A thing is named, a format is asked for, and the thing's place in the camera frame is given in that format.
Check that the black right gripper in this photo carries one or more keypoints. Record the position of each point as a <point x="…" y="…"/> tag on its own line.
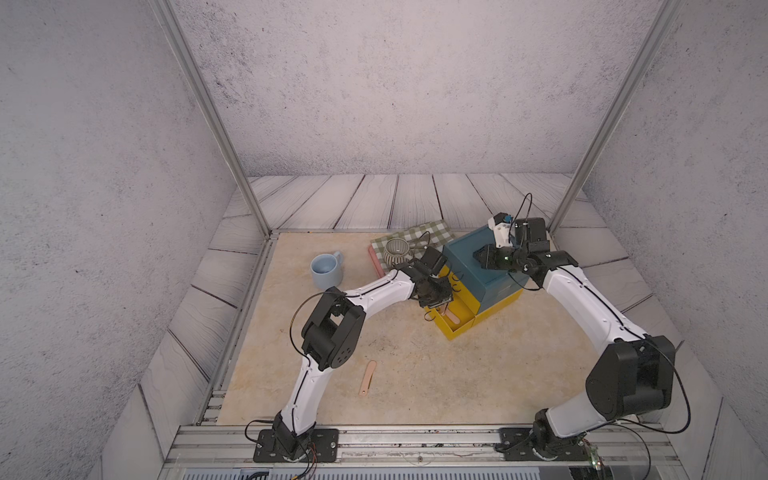
<point x="487" y="254"/>

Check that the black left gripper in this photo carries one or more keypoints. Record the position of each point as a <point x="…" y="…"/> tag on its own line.
<point x="446" y="296"/>

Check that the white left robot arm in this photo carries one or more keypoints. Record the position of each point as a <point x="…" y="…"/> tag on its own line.
<point x="330" y="337"/>

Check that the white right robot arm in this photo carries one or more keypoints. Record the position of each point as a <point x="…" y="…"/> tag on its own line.
<point x="634" y="373"/>

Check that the teal drawer cabinet box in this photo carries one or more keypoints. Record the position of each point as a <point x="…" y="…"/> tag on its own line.
<point x="487" y="286"/>

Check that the green striped ceramic cup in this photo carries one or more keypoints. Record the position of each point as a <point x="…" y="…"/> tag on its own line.
<point x="397" y="251"/>

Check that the green checkered cloth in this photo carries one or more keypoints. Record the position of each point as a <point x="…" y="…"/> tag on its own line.
<point x="434" y="233"/>

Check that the pink tray under cloth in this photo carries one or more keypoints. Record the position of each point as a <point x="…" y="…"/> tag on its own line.
<point x="376" y="262"/>

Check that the light blue mug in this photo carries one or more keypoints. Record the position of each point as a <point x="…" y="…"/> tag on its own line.
<point x="327" y="270"/>

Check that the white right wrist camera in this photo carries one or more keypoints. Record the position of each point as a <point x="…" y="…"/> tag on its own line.
<point x="500" y="225"/>

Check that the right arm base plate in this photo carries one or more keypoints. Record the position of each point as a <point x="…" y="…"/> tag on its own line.
<point x="529" y="444"/>

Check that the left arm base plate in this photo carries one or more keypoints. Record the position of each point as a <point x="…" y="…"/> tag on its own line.
<point x="317" y="444"/>

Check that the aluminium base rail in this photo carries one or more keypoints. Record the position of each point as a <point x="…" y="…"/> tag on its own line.
<point x="424" y="452"/>

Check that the aluminium frame post right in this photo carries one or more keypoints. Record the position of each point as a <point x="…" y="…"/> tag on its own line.
<point x="649" y="47"/>

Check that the aluminium frame post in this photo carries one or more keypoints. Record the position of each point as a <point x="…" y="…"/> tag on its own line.
<point x="166" y="16"/>
<point x="649" y="47"/>

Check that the aluminium frame post left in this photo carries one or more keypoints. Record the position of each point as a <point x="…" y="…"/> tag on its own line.
<point x="166" y="16"/>

